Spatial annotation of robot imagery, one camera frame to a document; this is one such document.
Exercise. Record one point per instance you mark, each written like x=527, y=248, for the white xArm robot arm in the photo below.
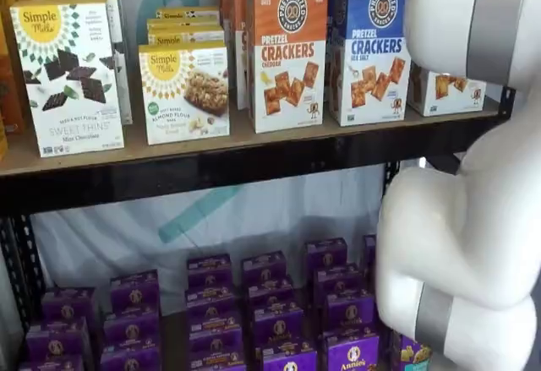
x=444, y=240

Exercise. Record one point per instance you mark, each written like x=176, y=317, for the wooden shelf board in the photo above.
x=253, y=143

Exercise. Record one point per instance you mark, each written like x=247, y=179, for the purple Annie's box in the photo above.
x=350, y=314
x=278, y=324
x=50, y=364
x=216, y=358
x=337, y=284
x=289, y=358
x=351, y=356
x=132, y=328
x=264, y=267
x=130, y=358
x=368, y=250
x=326, y=257
x=67, y=305
x=271, y=294
x=57, y=341
x=211, y=302
x=215, y=331
x=135, y=290
x=209, y=270

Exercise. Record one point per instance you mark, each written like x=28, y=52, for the purple box with yellow picture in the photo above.
x=412, y=354

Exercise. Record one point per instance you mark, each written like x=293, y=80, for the white backdrop cloth teal print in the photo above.
x=105, y=236

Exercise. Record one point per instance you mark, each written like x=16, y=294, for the yellow white pretzel crackers box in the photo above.
x=444, y=101

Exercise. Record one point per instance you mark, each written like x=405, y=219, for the Simple Mills mint chocolate box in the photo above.
x=63, y=105
x=125, y=71

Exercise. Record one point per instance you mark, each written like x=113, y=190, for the black metal rack frame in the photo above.
x=211, y=181

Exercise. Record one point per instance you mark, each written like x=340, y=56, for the blue pretzel crackers box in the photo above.
x=372, y=71

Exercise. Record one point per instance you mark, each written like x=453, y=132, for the Simple Mills almond bars box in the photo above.
x=198, y=38
x=186, y=105
x=186, y=24
x=190, y=11

